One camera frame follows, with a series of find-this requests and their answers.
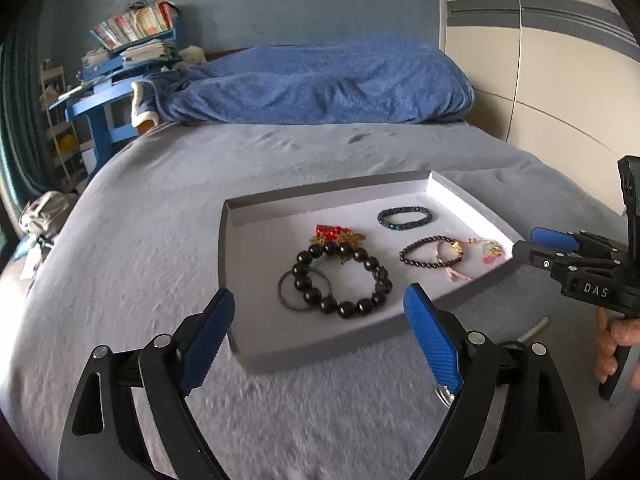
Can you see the teal curtain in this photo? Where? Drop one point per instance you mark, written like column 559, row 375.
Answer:
column 22, row 125

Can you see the beige wardrobe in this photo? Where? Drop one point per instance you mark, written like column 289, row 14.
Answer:
column 550, row 60

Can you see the blue desk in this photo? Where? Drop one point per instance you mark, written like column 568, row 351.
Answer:
column 97, row 110

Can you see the row of books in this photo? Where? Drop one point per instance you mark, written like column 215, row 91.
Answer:
column 135, row 22

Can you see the person's right hand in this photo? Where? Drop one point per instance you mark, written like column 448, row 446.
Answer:
column 606, row 355

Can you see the white storage rack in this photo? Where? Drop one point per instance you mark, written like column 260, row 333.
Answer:
column 62, row 130

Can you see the white plush toy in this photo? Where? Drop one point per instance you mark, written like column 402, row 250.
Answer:
column 192, row 55

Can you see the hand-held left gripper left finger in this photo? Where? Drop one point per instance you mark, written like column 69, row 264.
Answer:
column 207, row 347

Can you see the metal hoop bangle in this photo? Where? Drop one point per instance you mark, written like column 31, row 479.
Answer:
column 285, row 301

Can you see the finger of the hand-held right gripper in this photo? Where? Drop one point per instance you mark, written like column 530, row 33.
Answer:
column 532, row 254
column 555, row 238

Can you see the pearl hairpin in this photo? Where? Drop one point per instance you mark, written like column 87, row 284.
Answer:
column 535, row 331

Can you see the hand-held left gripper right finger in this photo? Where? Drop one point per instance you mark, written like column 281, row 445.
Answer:
column 432, row 342

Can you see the blue blanket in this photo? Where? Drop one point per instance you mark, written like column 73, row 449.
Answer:
column 310, row 85

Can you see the stack of papers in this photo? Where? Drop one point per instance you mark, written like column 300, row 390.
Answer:
column 142, row 52

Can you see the white and grey bundle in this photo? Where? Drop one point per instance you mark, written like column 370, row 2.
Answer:
column 45, row 212

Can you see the grey cardboard box tray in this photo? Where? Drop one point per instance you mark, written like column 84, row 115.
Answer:
column 260, row 240

